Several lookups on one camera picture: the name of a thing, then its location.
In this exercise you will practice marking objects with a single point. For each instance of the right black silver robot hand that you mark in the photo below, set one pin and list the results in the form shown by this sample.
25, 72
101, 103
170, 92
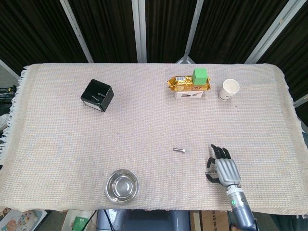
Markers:
227, 172

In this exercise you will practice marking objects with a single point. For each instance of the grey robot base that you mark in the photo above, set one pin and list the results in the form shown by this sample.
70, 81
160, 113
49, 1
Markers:
149, 221

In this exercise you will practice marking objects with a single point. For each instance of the brown cardboard box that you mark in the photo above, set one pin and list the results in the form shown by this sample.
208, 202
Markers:
209, 221

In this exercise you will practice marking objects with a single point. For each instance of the white paper cup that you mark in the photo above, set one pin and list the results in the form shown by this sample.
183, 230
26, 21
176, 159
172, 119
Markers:
229, 87

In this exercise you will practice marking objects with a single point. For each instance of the white stapler box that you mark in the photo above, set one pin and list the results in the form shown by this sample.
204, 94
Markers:
187, 95

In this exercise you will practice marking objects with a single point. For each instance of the beige woven tablecloth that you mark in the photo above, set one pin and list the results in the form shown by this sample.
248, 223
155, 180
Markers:
144, 132

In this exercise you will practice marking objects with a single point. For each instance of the green foam cube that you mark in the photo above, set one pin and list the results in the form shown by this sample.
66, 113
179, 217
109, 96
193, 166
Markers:
200, 77

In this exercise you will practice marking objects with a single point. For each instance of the gold foil snack package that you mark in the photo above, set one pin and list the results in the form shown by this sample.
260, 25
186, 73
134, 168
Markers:
180, 84

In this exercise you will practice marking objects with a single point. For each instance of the stainless steel bowl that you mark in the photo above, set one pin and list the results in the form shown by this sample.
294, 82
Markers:
122, 186

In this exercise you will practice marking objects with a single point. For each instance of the black open cardboard box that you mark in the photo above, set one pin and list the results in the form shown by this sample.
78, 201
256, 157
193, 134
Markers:
107, 99

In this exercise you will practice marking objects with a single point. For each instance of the black curtain panel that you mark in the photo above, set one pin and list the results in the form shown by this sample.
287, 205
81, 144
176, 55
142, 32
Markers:
108, 29
228, 29
296, 48
29, 29
168, 29

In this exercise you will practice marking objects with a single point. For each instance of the green packet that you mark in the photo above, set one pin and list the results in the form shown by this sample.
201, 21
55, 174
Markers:
80, 222

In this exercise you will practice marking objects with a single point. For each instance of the colourful picture book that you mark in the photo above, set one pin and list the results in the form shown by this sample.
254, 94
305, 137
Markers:
21, 220

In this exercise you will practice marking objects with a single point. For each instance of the white frame post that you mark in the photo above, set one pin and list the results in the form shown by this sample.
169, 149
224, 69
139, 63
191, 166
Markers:
271, 30
194, 24
139, 31
9, 69
302, 101
77, 33

